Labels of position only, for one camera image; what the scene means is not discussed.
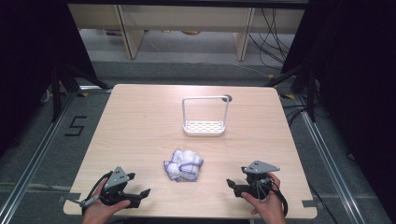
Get black floor cables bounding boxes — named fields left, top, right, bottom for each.
left=281, top=102, right=316, bottom=127

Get black metal stand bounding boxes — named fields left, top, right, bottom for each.
left=263, top=63, right=323, bottom=123
left=49, top=61, right=112, bottom=123

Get black curtain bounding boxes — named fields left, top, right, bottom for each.
left=0, top=0, right=98, bottom=157
left=281, top=0, right=396, bottom=216

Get light wooden desk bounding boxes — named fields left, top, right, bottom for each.
left=67, top=3, right=306, bottom=62

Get grey tape strip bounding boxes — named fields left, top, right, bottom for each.
left=58, top=192, right=82, bottom=203
left=301, top=199, right=319, bottom=209

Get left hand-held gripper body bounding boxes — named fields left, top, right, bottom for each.
left=98, top=165, right=142, bottom=209

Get bundle of black cables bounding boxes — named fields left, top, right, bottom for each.
left=247, top=7, right=297, bottom=71

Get white cloth with purple border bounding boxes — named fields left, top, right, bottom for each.
left=163, top=148, right=205, bottom=183

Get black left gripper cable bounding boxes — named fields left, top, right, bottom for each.
left=81, top=170, right=114, bottom=216

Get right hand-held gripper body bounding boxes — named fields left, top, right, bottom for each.
left=233, top=160, right=281, bottom=201

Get white towel rack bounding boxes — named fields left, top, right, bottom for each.
left=181, top=94, right=232, bottom=137

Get person's left hand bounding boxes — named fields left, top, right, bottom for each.
left=81, top=179, right=132, bottom=224

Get black thin floor cable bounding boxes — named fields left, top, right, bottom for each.
left=307, top=182, right=340, bottom=224

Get silver floor rail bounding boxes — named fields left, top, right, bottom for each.
left=294, top=92, right=366, bottom=224
left=0, top=89, right=79, bottom=224

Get person's right hand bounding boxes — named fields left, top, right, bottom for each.
left=240, top=172, right=287, bottom=224

